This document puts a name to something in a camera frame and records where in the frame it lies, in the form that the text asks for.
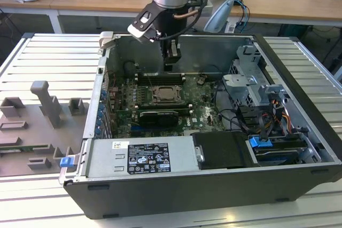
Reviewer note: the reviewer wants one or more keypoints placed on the blue plastic latch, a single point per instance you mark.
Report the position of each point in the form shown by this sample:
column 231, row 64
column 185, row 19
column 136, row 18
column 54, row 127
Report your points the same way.
column 66, row 162

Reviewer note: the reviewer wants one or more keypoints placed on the pale blue teach pendant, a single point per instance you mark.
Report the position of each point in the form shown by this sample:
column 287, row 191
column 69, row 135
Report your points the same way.
column 217, row 17

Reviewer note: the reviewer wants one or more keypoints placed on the silver metal drive cage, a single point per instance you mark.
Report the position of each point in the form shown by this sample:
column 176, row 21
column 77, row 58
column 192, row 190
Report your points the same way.
column 240, row 89

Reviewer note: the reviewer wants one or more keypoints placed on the hard disk in blue carrier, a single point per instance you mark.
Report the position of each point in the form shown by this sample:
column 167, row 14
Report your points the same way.
column 259, row 142

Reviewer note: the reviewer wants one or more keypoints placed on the grey parts rack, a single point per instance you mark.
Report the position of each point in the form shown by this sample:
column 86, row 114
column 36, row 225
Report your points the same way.
column 32, row 137

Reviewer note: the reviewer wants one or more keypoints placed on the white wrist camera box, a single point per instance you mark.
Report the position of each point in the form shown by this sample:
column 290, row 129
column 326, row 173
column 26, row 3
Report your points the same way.
column 139, row 31

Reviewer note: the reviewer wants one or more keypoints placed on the green RAM stick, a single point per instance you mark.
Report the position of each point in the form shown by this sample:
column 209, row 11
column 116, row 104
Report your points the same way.
column 16, row 148

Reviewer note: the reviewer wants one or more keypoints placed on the silver square CPU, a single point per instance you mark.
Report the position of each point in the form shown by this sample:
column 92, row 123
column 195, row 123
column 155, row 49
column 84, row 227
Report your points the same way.
column 167, row 94

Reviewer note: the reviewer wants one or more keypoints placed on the grey power supply unit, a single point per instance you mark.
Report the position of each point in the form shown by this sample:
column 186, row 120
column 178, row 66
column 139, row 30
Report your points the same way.
column 107, row 158

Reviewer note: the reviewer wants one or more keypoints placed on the black graphics card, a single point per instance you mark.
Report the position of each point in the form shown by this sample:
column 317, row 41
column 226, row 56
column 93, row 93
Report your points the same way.
column 160, row 118

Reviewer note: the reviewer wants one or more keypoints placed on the green motherboard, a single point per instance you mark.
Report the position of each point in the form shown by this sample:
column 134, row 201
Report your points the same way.
column 203, row 116

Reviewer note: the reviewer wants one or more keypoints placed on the black open PC case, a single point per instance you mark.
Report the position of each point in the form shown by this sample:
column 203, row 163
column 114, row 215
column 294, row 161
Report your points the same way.
column 187, row 193

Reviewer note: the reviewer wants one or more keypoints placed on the black CPU socket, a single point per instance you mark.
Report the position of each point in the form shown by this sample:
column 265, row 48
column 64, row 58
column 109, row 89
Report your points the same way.
column 184, row 100

